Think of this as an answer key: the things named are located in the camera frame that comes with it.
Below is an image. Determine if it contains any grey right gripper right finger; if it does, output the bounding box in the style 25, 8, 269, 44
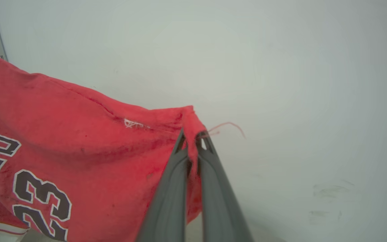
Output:
195, 131, 254, 242

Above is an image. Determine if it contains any red and white sports jersey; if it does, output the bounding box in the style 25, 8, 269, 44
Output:
0, 25, 247, 242

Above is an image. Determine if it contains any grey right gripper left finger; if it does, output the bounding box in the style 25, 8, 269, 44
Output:
136, 129, 189, 242

